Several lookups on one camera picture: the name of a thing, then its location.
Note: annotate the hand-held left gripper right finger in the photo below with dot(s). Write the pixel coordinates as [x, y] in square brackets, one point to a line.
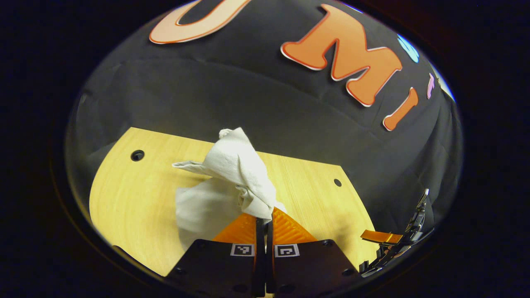
[310, 269]

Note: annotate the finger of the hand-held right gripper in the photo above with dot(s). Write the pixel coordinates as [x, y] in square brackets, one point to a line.
[381, 236]

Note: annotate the white jeans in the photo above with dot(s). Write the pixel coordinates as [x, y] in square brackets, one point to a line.
[232, 165]

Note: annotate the black backdrop cloth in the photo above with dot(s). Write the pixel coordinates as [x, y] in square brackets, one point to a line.
[248, 91]

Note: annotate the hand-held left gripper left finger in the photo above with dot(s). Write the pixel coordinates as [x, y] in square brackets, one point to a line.
[215, 269]

